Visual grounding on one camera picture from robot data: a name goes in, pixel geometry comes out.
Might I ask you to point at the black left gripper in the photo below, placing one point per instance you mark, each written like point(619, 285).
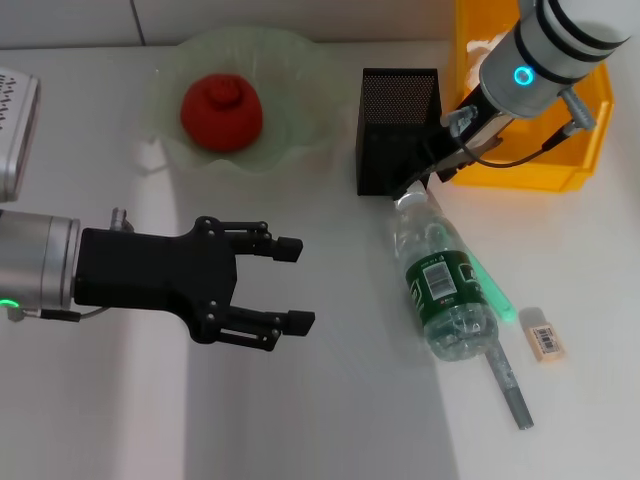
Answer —
point(150, 270)

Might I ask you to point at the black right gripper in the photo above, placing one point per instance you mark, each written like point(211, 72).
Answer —
point(465, 135)

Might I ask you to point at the yellow plastic storage bin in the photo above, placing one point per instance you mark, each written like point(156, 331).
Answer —
point(525, 175)

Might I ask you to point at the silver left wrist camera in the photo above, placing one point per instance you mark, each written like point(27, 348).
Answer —
point(17, 130)

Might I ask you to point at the grey glitter pen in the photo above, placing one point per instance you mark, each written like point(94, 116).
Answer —
point(515, 400)

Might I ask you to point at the red-orange knitted orange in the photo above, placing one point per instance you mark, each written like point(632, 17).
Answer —
point(220, 115)

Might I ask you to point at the white paper ball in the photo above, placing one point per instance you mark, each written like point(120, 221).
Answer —
point(477, 47)

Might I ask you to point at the green glass fruit plate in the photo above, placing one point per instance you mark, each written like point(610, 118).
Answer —
point(300, 90)

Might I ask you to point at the clear water bottle green label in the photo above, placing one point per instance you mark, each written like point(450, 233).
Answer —
point(445, 300)

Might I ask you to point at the eraser with barcode sleeve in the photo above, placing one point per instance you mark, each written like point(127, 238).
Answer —
point(545, 342)

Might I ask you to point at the black mesh pen holder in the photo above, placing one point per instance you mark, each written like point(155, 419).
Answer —
point(390, 125)

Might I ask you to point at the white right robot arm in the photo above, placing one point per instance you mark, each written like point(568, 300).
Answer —
point(550, 50)

